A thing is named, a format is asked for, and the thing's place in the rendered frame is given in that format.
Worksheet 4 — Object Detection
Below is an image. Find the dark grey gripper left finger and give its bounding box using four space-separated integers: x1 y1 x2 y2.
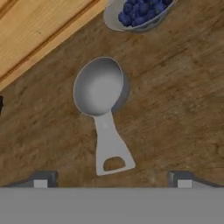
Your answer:
4 170 60 188

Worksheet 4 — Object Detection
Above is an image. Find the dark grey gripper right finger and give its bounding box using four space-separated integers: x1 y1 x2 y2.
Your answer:
167 170 223 188

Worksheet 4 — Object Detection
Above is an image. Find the grey metal measuring cup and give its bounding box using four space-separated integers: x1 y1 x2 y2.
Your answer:
73 56 137 177

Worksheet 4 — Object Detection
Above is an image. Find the light wooden drawer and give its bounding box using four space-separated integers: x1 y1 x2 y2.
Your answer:
0 0 109 92

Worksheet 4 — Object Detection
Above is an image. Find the grey bowl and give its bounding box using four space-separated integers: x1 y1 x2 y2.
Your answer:
103 0 178 32

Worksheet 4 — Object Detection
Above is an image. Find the pile of blueberries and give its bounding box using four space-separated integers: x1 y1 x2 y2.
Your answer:
117 0 174 28

